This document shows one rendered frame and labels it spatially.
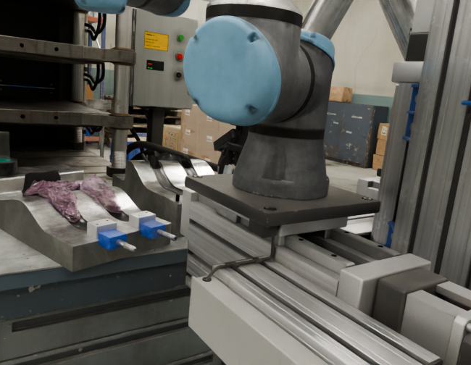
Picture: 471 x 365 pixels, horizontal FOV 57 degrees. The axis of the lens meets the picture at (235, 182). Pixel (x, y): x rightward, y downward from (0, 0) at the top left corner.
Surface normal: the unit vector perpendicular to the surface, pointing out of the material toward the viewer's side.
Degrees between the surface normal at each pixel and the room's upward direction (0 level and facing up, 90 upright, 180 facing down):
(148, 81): 90
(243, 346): 90
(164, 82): 90
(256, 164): 72
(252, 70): 97
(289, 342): 0
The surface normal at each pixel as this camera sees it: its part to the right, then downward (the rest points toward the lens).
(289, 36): 0.69, 0.21
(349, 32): -0.79, 0.06
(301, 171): 0.33, -0.07
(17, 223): -0.63, 0.11
